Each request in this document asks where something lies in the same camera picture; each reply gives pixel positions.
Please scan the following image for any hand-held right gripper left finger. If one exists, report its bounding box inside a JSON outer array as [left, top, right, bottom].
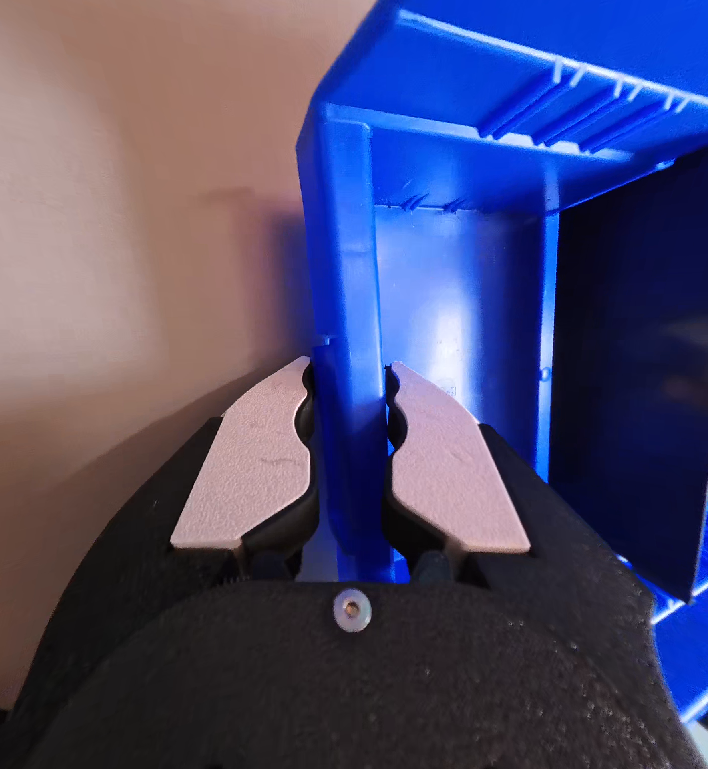
[[169, 356, 321, 552]]

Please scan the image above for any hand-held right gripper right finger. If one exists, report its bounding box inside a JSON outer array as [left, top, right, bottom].
[[382, 360, 533, 556]]

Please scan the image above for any blue plastic storage bin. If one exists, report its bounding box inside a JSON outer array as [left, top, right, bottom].
[[296, 0, 708, 725]]

